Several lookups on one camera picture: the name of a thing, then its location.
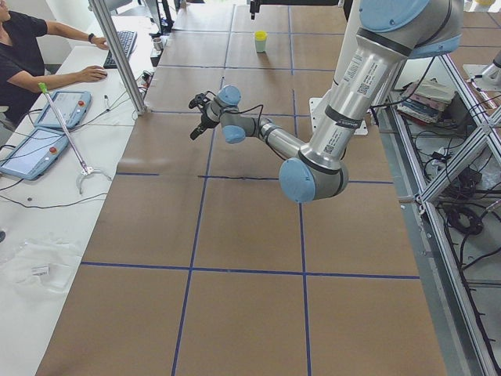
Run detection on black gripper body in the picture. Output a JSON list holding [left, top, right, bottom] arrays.
[[200, 102, 219, 129]]

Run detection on green plastic cup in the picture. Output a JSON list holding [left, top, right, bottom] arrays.
[[254, 39, 267, 53]]

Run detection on yellow plastic cup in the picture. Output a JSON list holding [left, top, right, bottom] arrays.
[[254, 31, 268, 42]]

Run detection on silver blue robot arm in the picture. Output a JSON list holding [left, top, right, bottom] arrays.
[[189, 1, 463, 203], [248, 0, 353, 20]]

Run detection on silver metal cup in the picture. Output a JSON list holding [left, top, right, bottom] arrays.
[[152, 37, 164, 52]]

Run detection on stack of magazines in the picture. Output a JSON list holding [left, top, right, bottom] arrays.
[[397, 79, 456, 124]]

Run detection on person's hand on mouse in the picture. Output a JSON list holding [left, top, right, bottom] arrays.
[[76, 66, 107, 82]]

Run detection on person's hand at desk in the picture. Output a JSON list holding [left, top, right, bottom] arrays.
[[92, 36, 109, 50]]

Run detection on black keyboard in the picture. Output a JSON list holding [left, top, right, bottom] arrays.
[[103, 31, 137, 69]]

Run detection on silver reacher grabber tool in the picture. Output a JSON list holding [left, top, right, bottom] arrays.
[[38, 82, 113, 195]]

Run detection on upper blue teach pendant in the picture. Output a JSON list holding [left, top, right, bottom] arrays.
[[34, 90, 92, 130]]

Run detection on blue teach pendant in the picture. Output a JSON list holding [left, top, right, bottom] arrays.
[[1, 127, 69, 181], [34, 90, 92, 130]]

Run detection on lower blue teach pendant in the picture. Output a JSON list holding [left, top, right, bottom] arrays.
[[1, 127, 69, 181]]

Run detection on seated person in black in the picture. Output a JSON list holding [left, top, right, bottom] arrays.
[[1, 1, 95, 128]]

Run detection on clear plastic bag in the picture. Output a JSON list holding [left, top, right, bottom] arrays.
[[1, 238, 84, 294]]

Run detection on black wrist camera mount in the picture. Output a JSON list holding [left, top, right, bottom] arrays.
[[189, 91, 214, 112]]

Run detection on aluminium frame post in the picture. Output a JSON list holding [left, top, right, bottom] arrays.
[[89, 0, 146, 115]]

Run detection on aluminium side frame rack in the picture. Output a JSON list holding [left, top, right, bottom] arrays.
[[375, 56, 500, 375]]

